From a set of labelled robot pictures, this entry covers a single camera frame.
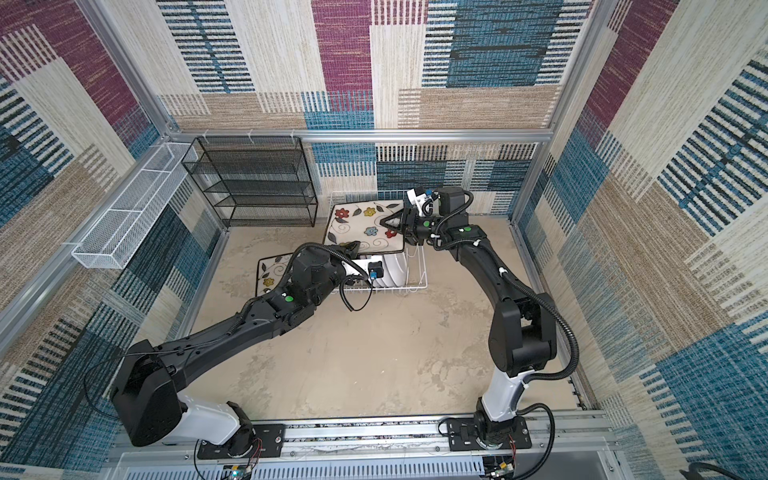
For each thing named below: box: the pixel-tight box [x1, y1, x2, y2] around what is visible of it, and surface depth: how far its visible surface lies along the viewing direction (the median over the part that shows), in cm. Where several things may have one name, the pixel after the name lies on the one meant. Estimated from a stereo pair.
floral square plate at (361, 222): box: [323, 200, 404, 253], surface depth 83 cm
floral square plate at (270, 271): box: [256, 253, 293, 297], surface depth 107 cm
